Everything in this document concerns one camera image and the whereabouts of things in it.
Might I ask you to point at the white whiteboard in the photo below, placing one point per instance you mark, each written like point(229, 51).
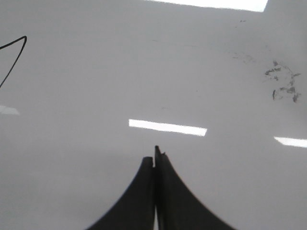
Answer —
point(90, 87)

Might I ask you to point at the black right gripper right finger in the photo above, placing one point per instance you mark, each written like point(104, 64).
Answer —
point(177, 207)

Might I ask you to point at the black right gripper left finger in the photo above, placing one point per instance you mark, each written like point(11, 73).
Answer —
point(135, 209)

